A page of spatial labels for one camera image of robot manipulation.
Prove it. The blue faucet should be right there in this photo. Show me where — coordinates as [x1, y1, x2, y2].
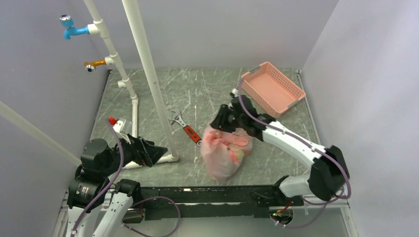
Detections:
[59, 14, 90, 40]

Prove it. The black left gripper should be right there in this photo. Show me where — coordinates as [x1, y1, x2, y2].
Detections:
[101, 130, 168, 176]

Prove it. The red handled adjustable wrench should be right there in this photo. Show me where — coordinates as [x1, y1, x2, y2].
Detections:
[168, 109, 202, 147]

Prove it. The white pvc pipe frame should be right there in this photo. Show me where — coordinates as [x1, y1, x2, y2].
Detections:
[0, 0, 180, 170]

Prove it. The orange faucet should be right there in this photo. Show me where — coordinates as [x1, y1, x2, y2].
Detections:
[84, 58, 107, 73]

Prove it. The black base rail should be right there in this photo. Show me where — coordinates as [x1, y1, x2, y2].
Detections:
[123, 185, 303, 224]

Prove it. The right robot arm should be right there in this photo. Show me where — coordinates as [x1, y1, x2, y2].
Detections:
[210, 96, 350, 205]

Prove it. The pink plastic bag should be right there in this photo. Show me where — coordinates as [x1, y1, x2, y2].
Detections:
[201, 126, 253, 182]

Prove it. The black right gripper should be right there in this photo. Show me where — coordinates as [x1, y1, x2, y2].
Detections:
[208, 104, 246, 133]

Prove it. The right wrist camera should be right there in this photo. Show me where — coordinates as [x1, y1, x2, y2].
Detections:
[229, 88, 238, 98]

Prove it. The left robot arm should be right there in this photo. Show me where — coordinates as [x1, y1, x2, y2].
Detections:
[66, 135, 168, 237]

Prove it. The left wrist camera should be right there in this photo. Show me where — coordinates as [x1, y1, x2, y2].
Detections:
[108, 117, 132, 134]

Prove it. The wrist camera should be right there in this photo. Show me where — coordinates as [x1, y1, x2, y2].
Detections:
[108, 117, 132, 134]
[229, 88, 238, 98]

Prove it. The pink plastic basket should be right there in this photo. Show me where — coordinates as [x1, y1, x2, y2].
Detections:
[241, 62, 306, 118]

